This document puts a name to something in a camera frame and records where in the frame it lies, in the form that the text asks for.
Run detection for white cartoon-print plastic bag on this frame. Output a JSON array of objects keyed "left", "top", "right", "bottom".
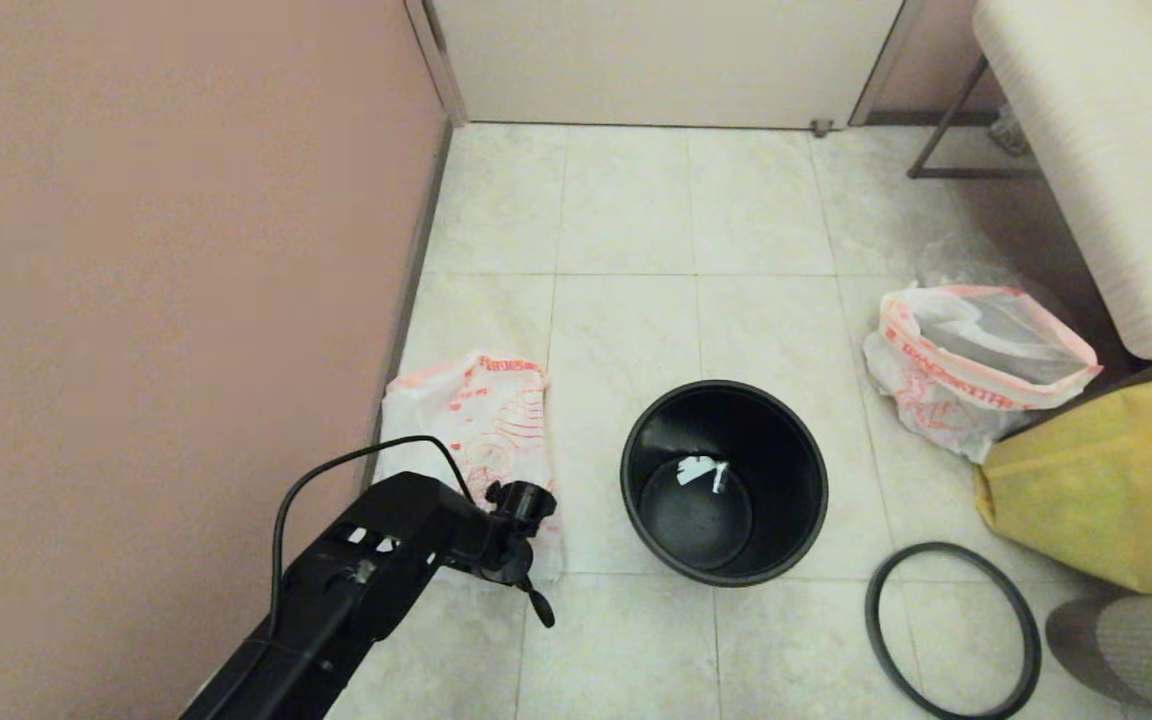
[{"left": 376, "top": 352, "right": 563, "bottom": 583}]

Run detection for black round trash bin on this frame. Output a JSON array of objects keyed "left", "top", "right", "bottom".
[{"left": 620, "top": 380, "right": 830, "bottom": 588}]

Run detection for black bin retaining ring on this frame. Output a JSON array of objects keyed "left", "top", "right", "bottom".
[{"left": 864, "top": 542, "right": 1043, "bottom": 720}]

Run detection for used white red-print trash bag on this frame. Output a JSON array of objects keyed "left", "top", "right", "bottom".
[{"left": 863, "top": 285, "right": 1105, "bottom": 464}]

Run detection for clear plastic bag dark contents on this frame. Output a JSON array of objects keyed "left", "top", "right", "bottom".
[{"left": 911, "top": 240, "right": 1077, "bottom": 301}]

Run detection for yellow fabric tote bag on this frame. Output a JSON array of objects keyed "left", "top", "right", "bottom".
[{"left": 973, "top": 368, "right": 1152, "bottom": 596}]

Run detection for white paper scrap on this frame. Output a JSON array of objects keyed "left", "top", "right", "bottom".
[{"left": 676, "top": 455, "right": 732, "bottom": 494}]

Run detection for beige door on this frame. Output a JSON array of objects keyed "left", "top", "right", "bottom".
[{"left": 431, "top": 0, "right": 907, "bottom": 131}]

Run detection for small clear plastic item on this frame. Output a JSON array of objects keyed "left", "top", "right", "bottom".
[{"left": 991, "top": 105, "right": 1032, "bottom": 159}]

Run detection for white wood-grain table top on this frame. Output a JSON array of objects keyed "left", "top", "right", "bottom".
[{"left": 971, "top": 0, "right": 1152, "bottom": 361}]

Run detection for left wrist camera black cylinder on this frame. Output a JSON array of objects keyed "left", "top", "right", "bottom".
[{"left": 486, "top": 480, "right": 559, "bottom": 543}]

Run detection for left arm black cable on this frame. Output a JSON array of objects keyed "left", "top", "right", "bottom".
[{"left": 269, "top": 436, "right": 477, "bottom": 641}]

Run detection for dark metal table frame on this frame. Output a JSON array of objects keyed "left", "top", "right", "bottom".
[{"left": 906, "top": 55, "right": 1047, "bottom": 183}]

